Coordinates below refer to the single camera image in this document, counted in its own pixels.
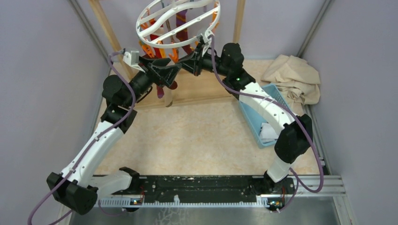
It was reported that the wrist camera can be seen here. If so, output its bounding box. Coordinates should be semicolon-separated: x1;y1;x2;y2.
122;48;142;71
196;30;214;56

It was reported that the beige crumpled cloth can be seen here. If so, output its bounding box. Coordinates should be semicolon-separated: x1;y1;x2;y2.
261;54;321;105

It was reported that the purple pink striped sock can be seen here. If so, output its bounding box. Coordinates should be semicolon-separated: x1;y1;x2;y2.
157;9;192;98

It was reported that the white round clip hanger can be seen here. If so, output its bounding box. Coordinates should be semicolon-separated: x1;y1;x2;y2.
135;0;221;52

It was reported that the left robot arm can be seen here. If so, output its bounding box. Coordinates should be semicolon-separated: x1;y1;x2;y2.
46;57;182;215

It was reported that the light blue plastic basket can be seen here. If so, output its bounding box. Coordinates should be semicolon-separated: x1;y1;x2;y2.
238;84;290;149

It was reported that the wooden hanger stand frame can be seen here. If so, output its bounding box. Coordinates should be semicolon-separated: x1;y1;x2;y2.
88;0;234;109

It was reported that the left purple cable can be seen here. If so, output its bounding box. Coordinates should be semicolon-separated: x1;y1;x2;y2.
27;51;138;225

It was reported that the white folded sock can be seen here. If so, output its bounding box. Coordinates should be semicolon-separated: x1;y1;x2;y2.
259;123;278;143

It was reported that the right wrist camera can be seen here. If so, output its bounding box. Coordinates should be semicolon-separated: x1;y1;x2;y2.
196;30;214;56

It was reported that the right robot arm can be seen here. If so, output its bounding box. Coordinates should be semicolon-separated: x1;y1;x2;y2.
178;43;313;193

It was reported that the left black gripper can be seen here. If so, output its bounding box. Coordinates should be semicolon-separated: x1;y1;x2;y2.
125;55;182;107

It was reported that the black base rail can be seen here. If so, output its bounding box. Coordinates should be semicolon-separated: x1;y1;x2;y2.
115;175;295;203

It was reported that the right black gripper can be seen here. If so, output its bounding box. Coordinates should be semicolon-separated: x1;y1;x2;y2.
176;43;230;77

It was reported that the red santa sock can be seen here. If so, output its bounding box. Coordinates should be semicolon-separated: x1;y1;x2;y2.
148;18;167;60

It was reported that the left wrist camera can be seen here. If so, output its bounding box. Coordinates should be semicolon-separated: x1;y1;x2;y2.
122;48;142;71

